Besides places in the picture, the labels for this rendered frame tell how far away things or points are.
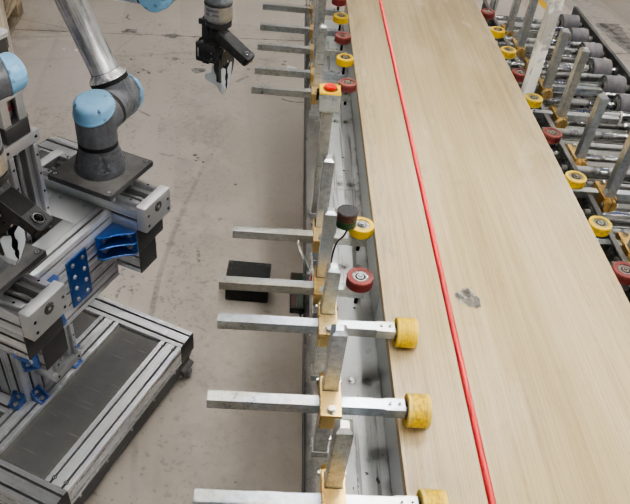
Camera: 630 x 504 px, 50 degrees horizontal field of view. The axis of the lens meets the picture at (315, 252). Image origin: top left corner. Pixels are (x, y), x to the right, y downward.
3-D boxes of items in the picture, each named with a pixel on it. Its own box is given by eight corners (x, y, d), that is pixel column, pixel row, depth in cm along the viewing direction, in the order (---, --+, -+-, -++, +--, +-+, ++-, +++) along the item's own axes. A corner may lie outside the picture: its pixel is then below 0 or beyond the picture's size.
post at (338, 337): (312, 458, 178) (332, 332, 147) (312, 446, 181) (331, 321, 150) (325, 458, 178) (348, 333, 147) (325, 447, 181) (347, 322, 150)
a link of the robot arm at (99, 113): (68, 144, 198) (61, 102, 189) (92, 123, 208) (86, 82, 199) (106, 153, 196) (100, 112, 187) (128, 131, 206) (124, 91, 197)
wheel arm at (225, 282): (218, 291, 203) (218, 281, 200) (219, 284, 205) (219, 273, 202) (363, 300, 205) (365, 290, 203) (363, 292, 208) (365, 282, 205)
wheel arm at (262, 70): (254, 75, 319) (254, 67, 317) (254, 72, 322) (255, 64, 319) (346, 83, 322) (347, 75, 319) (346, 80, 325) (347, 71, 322)
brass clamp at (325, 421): (315, 428, 158) (317, 415, 154) (315, 382, 168) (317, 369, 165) (342, 430, 158) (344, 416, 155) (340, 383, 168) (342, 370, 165)
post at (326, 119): (309, 218, 254) (321, 110, 225) (309, 210, 257) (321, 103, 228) (321, 219, 254) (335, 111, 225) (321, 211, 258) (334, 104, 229)
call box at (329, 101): (317, 114, 224) (319, 92, 219) (317, 103, 229) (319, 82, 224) (338, 115, 225) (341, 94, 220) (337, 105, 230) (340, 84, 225)
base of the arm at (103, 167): (64, 171, 204) (59, 143, 198) (96, 148, 215) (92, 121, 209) (107, 186, 201) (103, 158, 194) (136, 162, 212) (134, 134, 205)
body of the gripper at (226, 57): (209, 52, 194) (209, 10, 186) (236, 60, 192) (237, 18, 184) (195, 62, 188) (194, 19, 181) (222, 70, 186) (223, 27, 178)
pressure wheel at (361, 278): (343, 310, 205) (347, 283, 198) (342, 292, 211) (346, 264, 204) (369, 312, 206) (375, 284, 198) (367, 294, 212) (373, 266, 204)
